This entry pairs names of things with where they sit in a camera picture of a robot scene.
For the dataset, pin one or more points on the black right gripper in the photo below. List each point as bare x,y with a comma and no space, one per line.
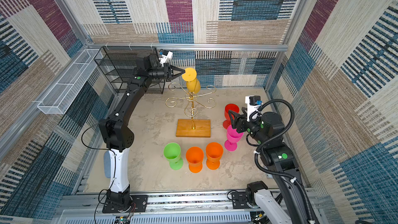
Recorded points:
239,120

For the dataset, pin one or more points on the yellow wine glass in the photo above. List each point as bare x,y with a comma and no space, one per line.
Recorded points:
190,77

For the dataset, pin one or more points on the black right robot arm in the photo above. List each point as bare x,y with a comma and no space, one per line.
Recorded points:
272,156

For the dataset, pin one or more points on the black mesh shelf rack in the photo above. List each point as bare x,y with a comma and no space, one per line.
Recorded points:
117,63

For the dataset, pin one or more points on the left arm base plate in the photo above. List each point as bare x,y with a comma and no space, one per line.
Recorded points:
134,203

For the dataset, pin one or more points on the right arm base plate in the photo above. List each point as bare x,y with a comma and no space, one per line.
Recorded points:
240,201

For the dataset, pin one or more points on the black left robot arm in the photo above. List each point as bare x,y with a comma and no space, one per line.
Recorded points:
116,134

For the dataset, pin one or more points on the white wire basket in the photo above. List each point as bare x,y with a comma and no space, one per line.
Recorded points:
60,97

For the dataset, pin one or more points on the large orange wine glass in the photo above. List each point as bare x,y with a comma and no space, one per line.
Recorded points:
214,152

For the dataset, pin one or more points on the gold wire wine glass rack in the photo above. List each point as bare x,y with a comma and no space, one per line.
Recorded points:
192,127

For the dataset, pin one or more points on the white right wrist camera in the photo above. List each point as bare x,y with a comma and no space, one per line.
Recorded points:
253,103

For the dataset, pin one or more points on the pink wine glass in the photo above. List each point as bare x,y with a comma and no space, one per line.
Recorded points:
233,137

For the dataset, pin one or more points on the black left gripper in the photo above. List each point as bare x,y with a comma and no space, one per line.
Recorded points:
169,70

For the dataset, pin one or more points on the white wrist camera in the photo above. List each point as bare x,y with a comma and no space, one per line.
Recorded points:
253,103
165,56

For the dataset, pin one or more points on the small orange wine glass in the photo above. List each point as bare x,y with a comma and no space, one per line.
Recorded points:
194,157

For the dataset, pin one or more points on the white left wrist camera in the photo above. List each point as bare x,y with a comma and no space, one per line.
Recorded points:
165,56

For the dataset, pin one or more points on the green wine glass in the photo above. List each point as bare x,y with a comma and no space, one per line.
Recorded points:
172,153

